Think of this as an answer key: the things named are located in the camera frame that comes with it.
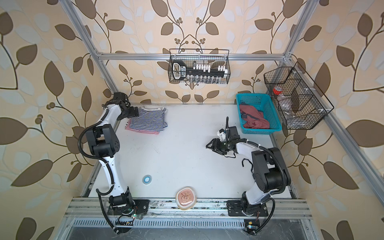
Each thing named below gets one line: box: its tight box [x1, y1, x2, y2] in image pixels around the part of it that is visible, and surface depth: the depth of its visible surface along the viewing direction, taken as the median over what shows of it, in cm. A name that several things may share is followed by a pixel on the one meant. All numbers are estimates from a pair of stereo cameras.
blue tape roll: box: [142, 174, 152, 185], surface depth 86 cm
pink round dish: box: [175, 186, 197, 211], surface depth 77 cm
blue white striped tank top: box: [129, 106, 168, 131], surface depth 105 cm
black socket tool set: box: [172, 60, 229, 82], surface depth 85 cm
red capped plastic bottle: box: [273, 86, 288, 101], surface depth 84 cm
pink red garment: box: [239, 105, 270, 129], surface depth 111 cm
